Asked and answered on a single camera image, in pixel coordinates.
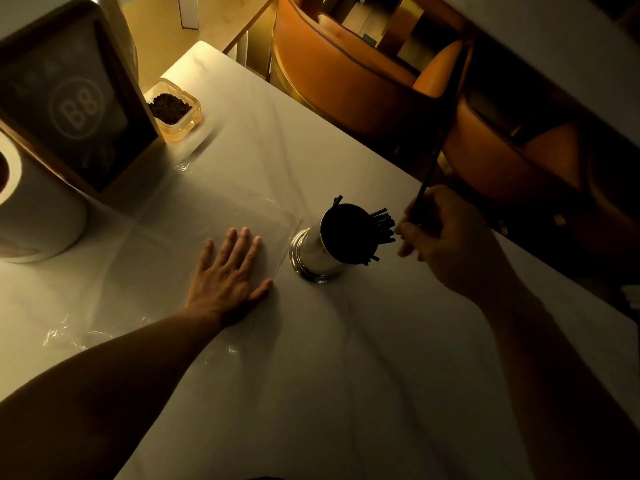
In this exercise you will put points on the person's left hand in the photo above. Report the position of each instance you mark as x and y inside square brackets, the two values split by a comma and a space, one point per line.
[225, 289]

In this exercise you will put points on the person's right hand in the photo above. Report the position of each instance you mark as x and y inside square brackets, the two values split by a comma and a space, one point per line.
[455, 244]

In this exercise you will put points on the person's left thumb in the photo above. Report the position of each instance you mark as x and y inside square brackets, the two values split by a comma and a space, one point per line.
[261, 290]

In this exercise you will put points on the person's left middle finger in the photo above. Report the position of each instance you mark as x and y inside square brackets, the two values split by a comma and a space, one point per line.
[241, 248]

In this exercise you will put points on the person's left little finger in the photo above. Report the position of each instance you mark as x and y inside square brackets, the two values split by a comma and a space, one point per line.
[206, 255]

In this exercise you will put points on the person's right fingers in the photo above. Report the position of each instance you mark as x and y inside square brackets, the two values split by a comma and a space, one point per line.
[417, 229]

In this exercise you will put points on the clear plastic sheet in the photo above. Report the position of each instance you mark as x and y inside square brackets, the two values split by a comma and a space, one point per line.
[165, 244]

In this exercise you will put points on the single black chopstick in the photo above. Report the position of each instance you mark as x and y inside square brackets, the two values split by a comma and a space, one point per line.
[442, 129]

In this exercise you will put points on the person's right forearm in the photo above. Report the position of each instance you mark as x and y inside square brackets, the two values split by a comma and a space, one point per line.
[560, 384]

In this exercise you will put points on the person's left forearm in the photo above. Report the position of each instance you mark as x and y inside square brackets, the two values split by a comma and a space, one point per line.
[100, 394]

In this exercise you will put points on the bundle of black chopsticks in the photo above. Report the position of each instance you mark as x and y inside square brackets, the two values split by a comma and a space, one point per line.
[382, 229]

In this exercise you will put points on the shiny metal chopstick holder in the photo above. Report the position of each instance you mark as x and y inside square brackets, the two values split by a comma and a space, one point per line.
[312, 254]

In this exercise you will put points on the orange leather chair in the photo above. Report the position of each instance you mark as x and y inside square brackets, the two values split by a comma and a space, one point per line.
[525, 164]
[340, 74]

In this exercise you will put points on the amber glass ashtray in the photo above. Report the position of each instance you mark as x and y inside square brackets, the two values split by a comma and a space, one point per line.
[185, 119]

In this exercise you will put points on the dark coffee grounds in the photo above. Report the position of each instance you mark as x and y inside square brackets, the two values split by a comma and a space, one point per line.
[170, 107]

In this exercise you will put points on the white cylindrical container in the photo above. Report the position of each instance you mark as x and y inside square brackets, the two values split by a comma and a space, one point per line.
[40, 214]

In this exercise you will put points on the gold metal railing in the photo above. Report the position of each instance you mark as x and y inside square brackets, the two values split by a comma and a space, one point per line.
[252, 39]

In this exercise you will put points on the dark table sign stand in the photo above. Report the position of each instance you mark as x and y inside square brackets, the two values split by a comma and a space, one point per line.
[65, 99]

